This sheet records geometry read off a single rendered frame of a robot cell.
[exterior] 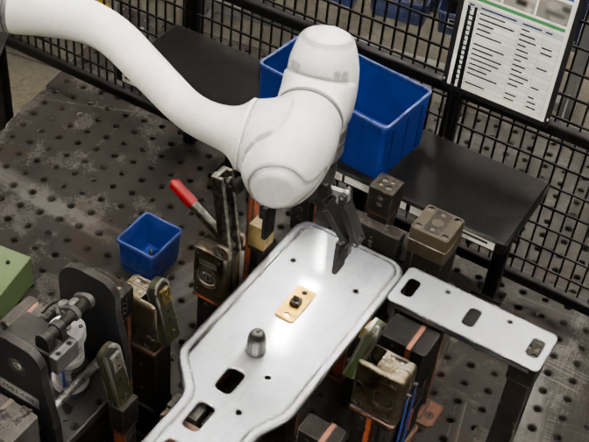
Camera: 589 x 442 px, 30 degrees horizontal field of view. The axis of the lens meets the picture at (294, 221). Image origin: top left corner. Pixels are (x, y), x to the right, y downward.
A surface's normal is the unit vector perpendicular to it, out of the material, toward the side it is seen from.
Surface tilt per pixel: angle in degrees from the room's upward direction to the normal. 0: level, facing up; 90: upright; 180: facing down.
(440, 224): 0
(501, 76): 90
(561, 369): 0
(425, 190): 0
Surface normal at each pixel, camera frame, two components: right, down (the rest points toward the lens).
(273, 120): -0.07, -0.66
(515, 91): -0.52, 0.55
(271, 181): -0.14, 0.73
